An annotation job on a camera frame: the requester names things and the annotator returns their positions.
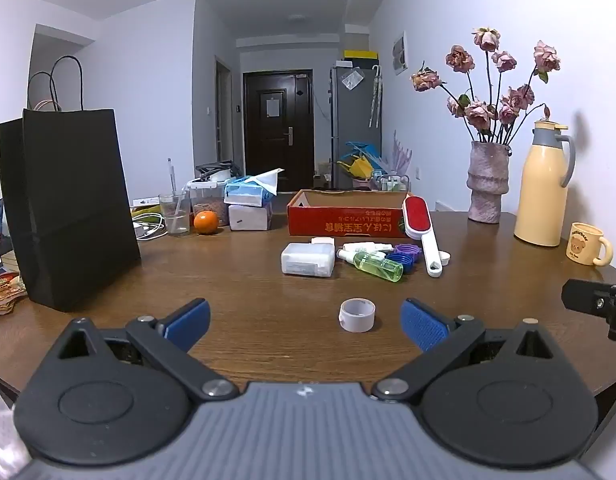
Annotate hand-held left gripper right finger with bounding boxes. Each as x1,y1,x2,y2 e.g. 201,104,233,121
370,297,564,403

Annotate white plastic container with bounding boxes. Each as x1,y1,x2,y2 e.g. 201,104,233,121
281,242,336,278

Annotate yellow bear mug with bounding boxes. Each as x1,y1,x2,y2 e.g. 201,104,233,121
567,222,614,266

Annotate blue bag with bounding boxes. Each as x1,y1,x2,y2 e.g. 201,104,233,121
344,141,381,166

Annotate dark brown door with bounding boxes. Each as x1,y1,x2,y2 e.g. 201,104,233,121
243,70,315,193

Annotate white chargers with cables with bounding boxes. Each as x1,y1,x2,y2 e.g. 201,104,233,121
132,212,167,241

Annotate blue tissue pack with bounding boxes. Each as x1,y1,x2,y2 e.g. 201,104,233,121
224,167,285,208

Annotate green spray bottle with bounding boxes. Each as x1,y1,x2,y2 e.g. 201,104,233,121
336,248,405,284

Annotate white folded umbrella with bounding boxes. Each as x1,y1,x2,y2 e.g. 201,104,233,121
369,65,383,128

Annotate dried pink roses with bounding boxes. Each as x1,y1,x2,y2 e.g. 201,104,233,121
410,26,562,147

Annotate red and white lint brush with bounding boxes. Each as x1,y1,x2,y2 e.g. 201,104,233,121
403,196,445,278

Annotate yellow thermos jug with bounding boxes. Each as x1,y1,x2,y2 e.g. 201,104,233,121
514,119,576,247

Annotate clear plastic food container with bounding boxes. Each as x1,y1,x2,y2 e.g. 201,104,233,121
188,178,229,228

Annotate purple decorative plant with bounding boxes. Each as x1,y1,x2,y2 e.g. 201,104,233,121
380,130,413,176

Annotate grey refrigerator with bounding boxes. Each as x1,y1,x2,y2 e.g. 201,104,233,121
330,61,383,191

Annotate metal trolley with bottles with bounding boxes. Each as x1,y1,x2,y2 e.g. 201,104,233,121
370,172,411,192

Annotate white spray bottle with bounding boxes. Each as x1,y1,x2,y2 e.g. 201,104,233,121
343,242,393,255

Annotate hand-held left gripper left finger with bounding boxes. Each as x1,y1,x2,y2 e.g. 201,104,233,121
46,297,241,403

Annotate purple tissue pack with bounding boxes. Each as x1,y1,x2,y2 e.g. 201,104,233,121
228,202,273,232

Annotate grey tape roll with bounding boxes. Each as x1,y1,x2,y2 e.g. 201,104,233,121
339,298,376,333

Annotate white wall panel box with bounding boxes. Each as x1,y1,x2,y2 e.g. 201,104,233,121
392,31,409,76

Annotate orange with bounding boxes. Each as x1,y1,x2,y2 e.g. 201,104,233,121
193,211,219,235

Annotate red cardboard box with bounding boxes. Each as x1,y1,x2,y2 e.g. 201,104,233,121
287,189,416,239

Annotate red snack packet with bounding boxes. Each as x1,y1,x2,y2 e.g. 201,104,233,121
0,270,28,318

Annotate yellow bag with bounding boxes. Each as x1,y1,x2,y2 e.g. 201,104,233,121
338,156,373,178

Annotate clear glass cup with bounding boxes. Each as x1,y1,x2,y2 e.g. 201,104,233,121
158,192,191,236

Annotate black paper bag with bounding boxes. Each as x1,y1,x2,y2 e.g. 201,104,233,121
22,55,142,312
0,71,61,281

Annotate black rack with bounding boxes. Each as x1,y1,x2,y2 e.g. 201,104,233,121
195,160,243,183

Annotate white straw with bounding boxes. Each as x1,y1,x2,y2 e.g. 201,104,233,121
170,191,185,233

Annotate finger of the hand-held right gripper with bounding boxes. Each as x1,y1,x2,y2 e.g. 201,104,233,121
561,278,616,343

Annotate blue bottle cap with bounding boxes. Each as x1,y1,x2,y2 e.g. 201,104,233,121
385,252,417,275

